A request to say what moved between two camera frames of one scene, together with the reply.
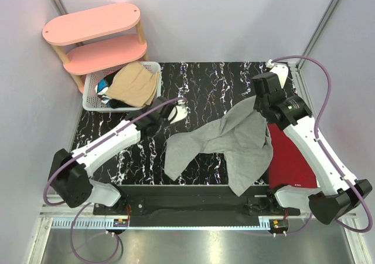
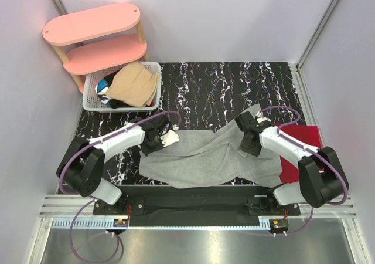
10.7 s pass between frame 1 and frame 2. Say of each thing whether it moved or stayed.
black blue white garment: stayed
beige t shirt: stayed
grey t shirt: moved
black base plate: stayed
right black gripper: moved
